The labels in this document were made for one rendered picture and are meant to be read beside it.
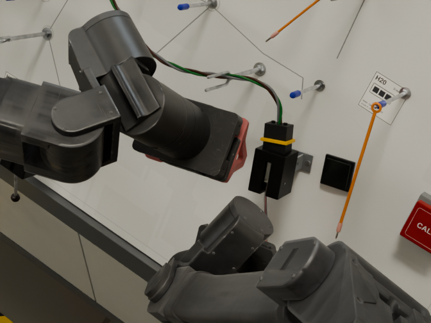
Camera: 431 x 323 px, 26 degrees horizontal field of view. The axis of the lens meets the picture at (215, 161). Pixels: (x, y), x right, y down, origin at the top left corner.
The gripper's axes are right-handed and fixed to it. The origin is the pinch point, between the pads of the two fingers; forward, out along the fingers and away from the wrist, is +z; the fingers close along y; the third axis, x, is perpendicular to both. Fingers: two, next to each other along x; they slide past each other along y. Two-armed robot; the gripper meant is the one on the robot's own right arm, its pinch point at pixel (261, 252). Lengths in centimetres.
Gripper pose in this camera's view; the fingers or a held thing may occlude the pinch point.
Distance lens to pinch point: 120.3
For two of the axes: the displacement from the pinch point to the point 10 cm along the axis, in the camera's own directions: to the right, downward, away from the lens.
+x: -2.4, 9.5, 1.8
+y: -8.6, -2.9, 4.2
